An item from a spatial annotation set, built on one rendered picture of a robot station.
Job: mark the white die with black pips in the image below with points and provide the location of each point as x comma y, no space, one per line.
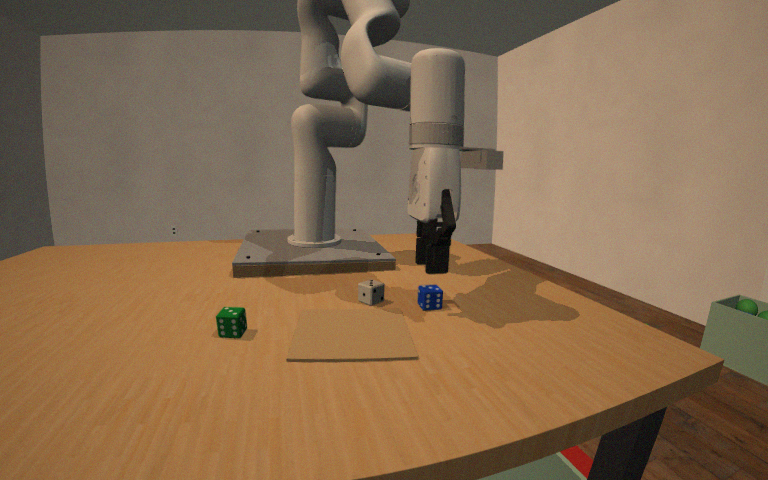
371,292

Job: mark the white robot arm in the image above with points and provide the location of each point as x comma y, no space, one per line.
436,102

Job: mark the green die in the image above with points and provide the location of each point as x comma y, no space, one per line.
231,322

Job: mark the tan flat mat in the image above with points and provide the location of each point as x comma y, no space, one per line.
351,335

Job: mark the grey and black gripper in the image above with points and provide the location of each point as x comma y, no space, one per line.
435,182

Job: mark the blue die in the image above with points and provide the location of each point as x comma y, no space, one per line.
430,297

